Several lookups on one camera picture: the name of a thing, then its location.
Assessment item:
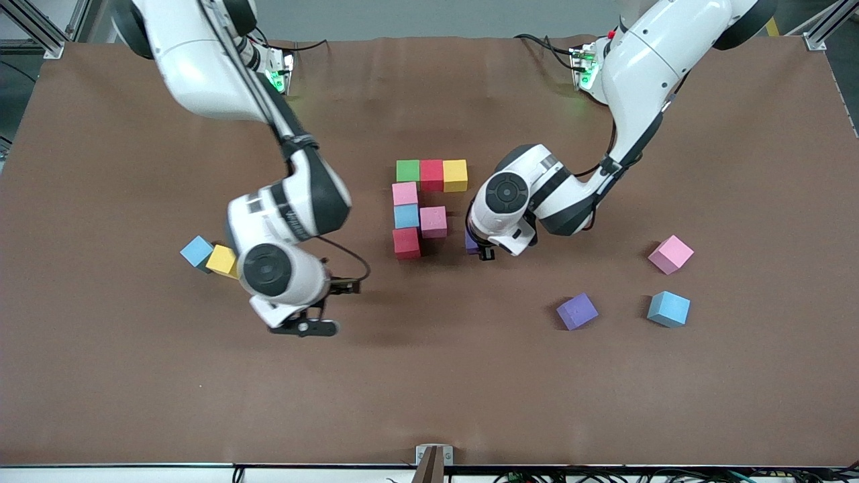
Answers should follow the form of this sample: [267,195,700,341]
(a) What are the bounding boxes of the metal table edge bracket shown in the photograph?
[414,443,455,483]

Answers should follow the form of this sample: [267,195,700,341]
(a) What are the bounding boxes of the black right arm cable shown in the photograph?
[201,0,372,286]

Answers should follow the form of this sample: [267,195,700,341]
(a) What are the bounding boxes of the red foam block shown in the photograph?
[419,159,445,193]
[393,227,422,260]

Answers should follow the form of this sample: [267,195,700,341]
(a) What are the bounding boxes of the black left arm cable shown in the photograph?
[574,67,692,179]

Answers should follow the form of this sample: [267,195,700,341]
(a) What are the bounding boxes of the black base cable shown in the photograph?
[513,32,579,70]

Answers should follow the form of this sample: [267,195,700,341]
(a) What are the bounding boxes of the brown table mat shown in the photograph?
[0,35,859,468]

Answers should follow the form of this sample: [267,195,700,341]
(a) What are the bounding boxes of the yellow foam block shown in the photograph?
[443,159,468,193]
[205,244,240,279]

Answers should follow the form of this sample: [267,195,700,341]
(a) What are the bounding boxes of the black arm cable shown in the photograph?
[201,0,372,286]
[574,67,692,179]

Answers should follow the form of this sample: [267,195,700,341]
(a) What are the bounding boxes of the green lit base connector box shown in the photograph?
[264,50,296,96]
[569,44,605,91]

